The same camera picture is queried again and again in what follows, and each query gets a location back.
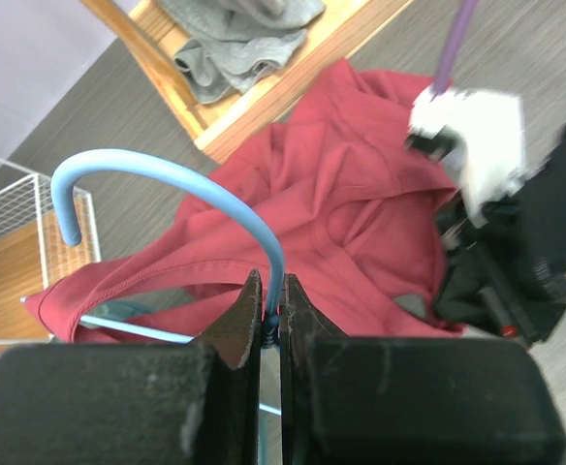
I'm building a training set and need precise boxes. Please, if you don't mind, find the wooden clothes rack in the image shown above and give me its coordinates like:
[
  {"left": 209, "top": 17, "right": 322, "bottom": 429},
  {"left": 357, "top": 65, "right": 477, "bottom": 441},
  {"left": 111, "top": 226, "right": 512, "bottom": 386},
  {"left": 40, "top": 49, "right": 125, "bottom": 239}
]
[{"left": 83, "top": 0, "right": 409, "bottom": 163}]

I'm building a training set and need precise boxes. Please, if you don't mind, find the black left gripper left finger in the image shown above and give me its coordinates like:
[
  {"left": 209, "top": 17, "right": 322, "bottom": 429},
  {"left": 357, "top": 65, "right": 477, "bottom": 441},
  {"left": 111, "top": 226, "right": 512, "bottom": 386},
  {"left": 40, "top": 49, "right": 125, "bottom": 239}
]
[{"left": 0, "top": 271, "right": 262, "bottom": 464}]

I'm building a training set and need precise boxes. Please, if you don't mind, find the white wire wooden shelf rack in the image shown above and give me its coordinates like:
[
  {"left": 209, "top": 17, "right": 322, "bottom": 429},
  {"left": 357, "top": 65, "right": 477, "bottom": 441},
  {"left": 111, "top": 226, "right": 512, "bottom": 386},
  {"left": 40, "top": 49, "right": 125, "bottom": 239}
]
[{"left": 0, "top": 158, "right": 101, "bottom": 352}]

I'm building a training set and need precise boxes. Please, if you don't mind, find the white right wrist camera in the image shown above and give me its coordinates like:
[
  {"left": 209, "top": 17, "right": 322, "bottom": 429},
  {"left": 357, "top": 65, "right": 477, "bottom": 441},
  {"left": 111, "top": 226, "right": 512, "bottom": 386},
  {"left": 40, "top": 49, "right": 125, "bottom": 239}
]
[{"left": 409, "top": 88, "right": 529, "bottom": 229}]

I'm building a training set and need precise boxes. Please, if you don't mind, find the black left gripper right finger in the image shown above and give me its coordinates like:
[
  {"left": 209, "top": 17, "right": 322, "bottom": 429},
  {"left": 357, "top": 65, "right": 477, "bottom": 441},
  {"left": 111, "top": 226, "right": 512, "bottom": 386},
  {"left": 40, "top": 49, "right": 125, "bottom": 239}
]
[{"left": 280, "top": 274, "right": 566, "bottom": 464}]

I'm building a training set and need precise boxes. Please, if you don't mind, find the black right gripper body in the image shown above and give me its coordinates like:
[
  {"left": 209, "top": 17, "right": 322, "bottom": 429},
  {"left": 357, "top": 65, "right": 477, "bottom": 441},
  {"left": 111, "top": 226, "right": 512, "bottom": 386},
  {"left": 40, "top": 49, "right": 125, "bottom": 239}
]
[{"left": 432, "top": 124, "right": 566, "bottom": 346}]

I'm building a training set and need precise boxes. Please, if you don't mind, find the red tank top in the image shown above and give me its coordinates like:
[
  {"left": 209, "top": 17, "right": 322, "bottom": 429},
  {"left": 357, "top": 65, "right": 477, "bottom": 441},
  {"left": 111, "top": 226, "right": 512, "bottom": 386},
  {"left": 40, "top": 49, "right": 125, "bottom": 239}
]
[{"left": 25, "top": 60, "right": 462, "bottom": 342}]

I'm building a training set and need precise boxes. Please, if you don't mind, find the light blue hanger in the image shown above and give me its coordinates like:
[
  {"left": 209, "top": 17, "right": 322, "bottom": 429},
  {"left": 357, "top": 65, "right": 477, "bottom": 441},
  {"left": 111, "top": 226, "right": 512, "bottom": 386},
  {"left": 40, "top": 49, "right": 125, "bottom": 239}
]
[{"left": 19, "top": 148, "right": 287, "bottom": 465}]

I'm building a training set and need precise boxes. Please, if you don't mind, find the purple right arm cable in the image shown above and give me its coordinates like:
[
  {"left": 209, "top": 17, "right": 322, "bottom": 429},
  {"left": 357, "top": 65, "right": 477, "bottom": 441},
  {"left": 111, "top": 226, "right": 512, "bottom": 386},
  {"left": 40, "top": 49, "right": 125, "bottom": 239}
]
[{"left": 430, "top": 0, "right": 481, "bottom": 96}]

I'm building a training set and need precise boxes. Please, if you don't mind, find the grey tank top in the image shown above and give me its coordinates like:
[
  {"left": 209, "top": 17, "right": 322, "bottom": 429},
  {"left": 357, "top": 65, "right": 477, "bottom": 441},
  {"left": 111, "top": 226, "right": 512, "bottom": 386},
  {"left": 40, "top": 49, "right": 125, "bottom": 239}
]
[{"left": 158, "top": 0, "right": 326, "bottom": 105}]

